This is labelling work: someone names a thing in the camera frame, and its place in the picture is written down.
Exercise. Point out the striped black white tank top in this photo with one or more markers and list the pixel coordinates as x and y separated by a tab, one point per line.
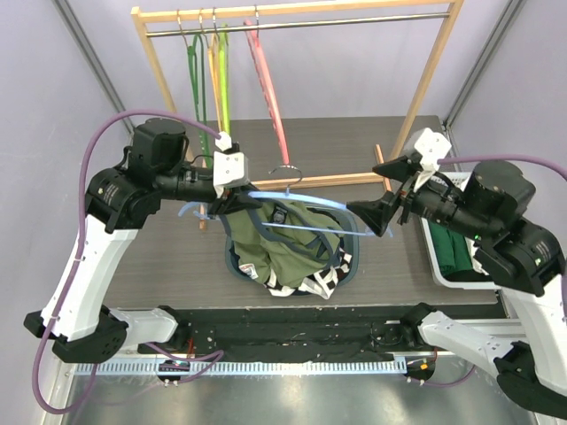
289	281

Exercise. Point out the blue plastic tub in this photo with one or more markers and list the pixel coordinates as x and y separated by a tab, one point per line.
354	248

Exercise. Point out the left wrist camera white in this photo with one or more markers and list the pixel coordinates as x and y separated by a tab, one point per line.
230	170

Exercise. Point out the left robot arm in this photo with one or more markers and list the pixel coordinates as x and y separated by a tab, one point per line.
114	207

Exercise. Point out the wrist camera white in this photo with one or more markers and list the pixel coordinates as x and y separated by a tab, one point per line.
230	170
431	147

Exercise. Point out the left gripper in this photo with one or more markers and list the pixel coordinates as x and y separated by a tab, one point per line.
233	199

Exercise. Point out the neon yellow hanger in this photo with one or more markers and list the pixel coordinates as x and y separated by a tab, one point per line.
225	79

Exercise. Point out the pink hanger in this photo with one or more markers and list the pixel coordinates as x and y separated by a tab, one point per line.
267	87

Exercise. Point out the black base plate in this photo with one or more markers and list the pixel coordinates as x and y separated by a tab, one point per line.
294	334

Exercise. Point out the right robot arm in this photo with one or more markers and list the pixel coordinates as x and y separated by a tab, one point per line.
523	259

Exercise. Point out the olive green tank top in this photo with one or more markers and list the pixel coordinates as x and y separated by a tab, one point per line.
288	248

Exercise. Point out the green velvet hanger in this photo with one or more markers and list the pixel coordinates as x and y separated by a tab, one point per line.
196	65

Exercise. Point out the orange yellow hanger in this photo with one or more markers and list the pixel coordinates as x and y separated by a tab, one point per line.
217	79

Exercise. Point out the wooden clothes rack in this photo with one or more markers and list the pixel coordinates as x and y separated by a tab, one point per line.
217	22

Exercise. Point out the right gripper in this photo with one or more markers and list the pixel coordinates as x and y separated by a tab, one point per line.
402	204

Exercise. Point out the white plastic basket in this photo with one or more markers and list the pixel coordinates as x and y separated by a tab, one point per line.
437	277

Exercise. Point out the folded green garment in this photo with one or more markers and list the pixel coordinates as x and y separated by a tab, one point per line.
453	256

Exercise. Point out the white slotted cable duct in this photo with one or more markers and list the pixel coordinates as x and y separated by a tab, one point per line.
167	367

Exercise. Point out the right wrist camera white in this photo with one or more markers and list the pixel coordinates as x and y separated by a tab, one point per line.
431	147

